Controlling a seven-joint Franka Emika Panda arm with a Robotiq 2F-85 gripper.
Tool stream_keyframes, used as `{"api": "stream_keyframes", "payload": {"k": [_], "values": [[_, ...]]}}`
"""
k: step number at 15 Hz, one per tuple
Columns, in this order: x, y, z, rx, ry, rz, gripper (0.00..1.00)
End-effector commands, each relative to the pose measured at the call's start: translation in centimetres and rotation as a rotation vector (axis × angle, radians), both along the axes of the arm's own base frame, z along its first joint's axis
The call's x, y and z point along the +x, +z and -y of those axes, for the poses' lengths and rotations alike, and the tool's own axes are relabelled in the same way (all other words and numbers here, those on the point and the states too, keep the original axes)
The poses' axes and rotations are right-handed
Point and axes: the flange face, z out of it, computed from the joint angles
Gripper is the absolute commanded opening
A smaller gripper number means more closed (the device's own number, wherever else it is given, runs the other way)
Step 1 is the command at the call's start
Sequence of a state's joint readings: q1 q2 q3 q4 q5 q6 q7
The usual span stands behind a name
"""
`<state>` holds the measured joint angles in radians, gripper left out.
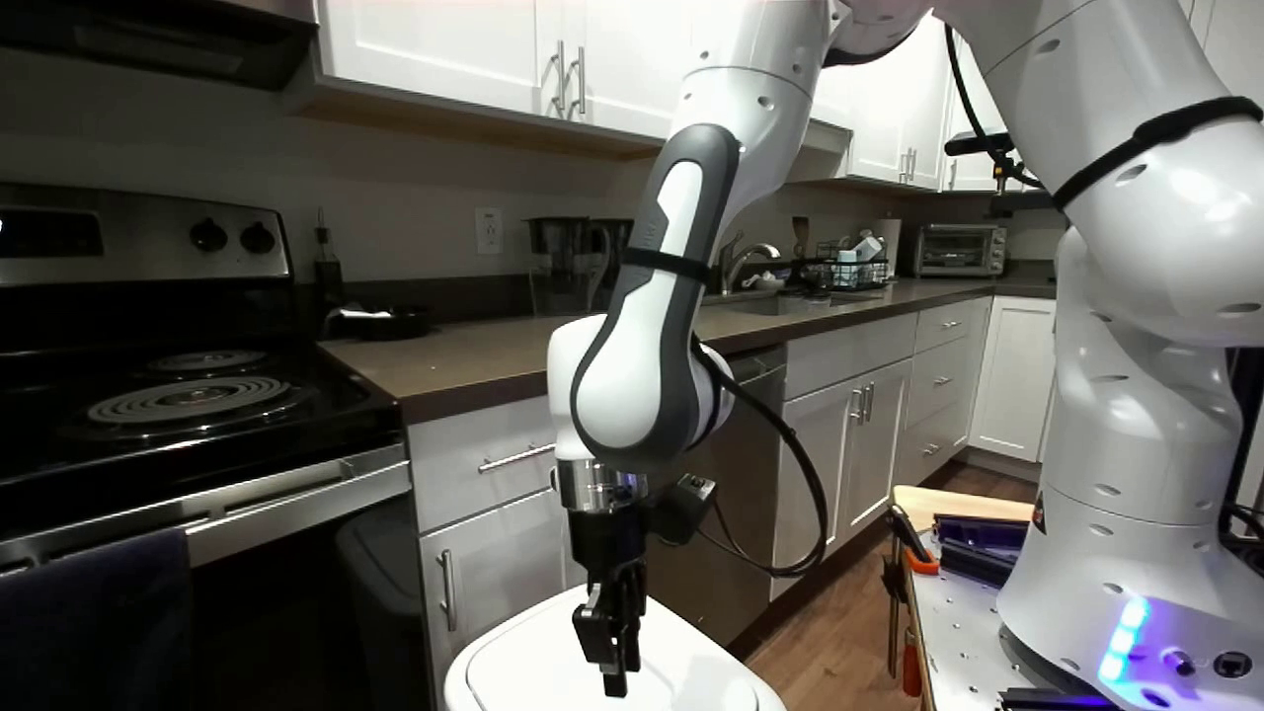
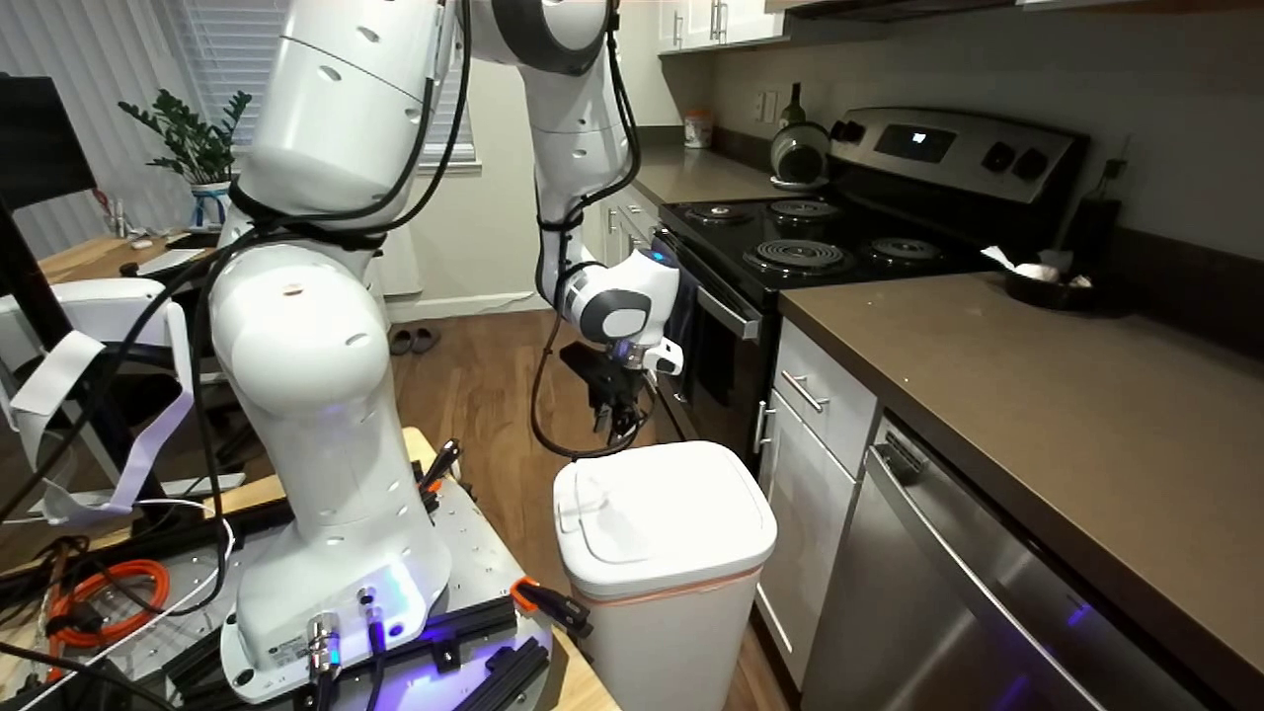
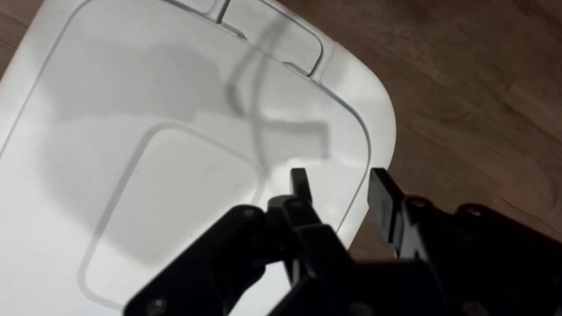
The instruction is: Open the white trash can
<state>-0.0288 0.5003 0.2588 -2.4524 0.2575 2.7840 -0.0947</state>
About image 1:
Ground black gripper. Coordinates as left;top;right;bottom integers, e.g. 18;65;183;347
564;503;654;704

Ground white cabinet with drawer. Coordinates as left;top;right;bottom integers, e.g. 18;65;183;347
404;389;592;704

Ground stainless steel dishwasher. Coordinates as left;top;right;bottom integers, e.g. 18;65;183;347
647;342;799;650

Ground white base cabinets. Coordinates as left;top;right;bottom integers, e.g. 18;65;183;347
771;292;1000;574

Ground robot mounting table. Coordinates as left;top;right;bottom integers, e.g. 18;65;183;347
890;482;1136;711

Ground black pan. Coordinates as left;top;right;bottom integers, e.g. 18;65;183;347
322;304;435;342

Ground chrome sink faucet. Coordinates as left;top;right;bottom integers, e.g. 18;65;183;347
718;238;788;300

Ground dish rack with dishes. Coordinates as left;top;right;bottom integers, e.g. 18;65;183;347
786;223;900;297

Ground dark bottle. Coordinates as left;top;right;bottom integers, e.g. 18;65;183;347
312;223;352;314

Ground black stainless electric stove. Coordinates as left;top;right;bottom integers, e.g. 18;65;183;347
0;181;417;711

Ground white base cabinet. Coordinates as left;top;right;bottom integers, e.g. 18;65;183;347
966;292;1066;466

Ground dark hanging towel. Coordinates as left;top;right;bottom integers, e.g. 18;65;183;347
0;525;202;711

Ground silver toaster oven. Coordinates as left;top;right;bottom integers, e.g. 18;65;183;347
903;216;1016;285

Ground white upper cabinets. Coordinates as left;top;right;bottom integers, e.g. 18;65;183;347
312;0;857;162

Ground dark range hood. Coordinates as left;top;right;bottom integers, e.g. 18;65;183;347
0;0;318;94

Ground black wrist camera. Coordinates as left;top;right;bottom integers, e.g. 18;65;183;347
647;475;722;546

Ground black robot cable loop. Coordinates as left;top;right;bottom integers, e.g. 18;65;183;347
689;350;832;580

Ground orange-handled clamp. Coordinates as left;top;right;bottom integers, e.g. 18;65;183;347
880;505;949;700

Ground white wall outlet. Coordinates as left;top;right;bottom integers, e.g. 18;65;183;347
470;201;512;259

